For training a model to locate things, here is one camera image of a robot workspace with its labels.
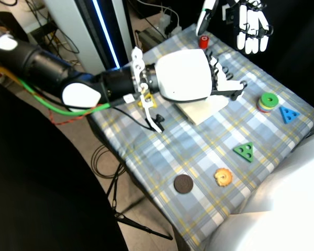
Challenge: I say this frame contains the white power strip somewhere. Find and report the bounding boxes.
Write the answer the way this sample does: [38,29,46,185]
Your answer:
[156,12,183,36]

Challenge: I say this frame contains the black tripod legs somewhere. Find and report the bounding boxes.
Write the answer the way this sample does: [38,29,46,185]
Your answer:
[104,162,173,241]

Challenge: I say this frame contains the coloured rings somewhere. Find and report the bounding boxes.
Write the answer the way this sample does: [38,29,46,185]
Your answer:
[256,92,279,113]

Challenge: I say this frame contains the yellow triangle block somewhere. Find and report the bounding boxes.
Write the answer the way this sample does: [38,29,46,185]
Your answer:
[137,94,157,108]

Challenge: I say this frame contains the blue triangle block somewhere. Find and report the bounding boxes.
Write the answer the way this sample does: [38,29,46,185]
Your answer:
[278,106,301,124]

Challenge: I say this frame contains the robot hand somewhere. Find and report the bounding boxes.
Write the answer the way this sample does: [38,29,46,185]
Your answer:
[154,48,249,103]
[195,0,275,55]

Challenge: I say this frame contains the black metal stand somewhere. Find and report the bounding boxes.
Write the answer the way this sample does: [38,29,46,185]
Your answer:
[28,22,81,63]

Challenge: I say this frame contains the white pillar with blue light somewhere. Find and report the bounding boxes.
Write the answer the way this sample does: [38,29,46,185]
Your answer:
[43,0,136,76]

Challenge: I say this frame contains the small white table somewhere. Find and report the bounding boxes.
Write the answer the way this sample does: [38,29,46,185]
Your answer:
[174,94,230,126]

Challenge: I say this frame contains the large white rounded shell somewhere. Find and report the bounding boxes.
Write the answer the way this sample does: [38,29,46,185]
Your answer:
[206,128,314,251]

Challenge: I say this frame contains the dark brown round cookie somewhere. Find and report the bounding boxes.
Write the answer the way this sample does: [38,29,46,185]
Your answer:
[173,174,194,195]

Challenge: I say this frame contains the tan flower biscuit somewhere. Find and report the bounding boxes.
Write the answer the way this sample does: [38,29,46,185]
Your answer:
[214,167,233,187]

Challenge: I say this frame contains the green triangle block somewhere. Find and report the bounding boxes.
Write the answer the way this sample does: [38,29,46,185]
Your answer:
[232,142,254,163]

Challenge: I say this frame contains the black coiled cable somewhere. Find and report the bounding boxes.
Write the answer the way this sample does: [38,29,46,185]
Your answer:
[91,143,128,180]

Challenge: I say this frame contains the grey box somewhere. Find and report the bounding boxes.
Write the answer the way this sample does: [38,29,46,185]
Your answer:
[138,28,166,51]

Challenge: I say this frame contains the plaid tablecloth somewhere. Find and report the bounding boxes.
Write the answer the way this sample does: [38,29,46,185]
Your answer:
[87,22,314,251]

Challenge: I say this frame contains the red cylinder block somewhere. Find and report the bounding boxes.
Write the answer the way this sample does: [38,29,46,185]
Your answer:
[198,35,210,50]

